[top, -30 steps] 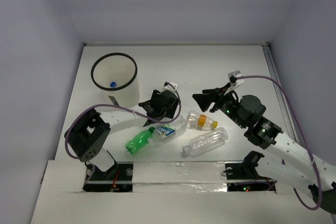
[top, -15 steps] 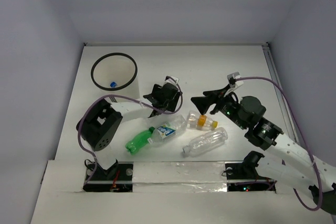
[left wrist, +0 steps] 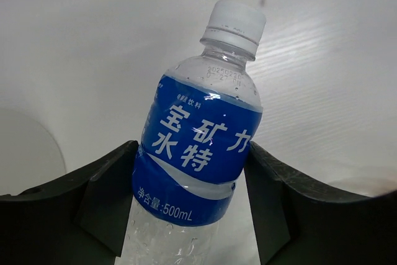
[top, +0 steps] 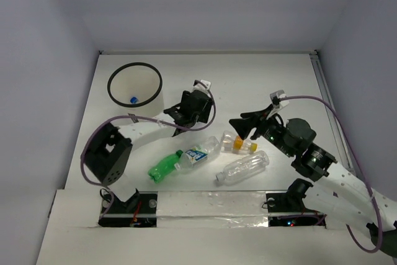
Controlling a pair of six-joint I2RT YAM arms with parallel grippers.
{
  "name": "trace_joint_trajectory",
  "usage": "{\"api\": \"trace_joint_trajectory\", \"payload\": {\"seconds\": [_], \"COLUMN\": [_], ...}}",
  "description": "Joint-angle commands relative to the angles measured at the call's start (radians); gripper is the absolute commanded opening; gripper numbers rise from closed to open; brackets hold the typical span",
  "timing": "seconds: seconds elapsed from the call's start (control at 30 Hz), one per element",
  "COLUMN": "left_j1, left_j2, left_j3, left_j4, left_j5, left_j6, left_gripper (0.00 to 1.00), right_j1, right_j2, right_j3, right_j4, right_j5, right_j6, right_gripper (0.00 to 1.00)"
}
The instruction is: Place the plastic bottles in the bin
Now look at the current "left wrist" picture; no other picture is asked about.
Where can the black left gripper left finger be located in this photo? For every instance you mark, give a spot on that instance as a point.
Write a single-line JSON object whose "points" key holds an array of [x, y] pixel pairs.
{"points": [[79, 218]]}

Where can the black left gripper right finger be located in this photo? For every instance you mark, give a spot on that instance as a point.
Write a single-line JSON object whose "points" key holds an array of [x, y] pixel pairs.
{"points": [[300, 220]]}

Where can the blue-label bottle white cap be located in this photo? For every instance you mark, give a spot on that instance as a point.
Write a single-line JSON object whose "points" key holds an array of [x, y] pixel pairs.
{"points": [[195, 142]]}

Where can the white bin with black rim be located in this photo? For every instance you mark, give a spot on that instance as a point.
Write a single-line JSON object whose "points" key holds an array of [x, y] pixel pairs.
{"points": [[30, 156]]}

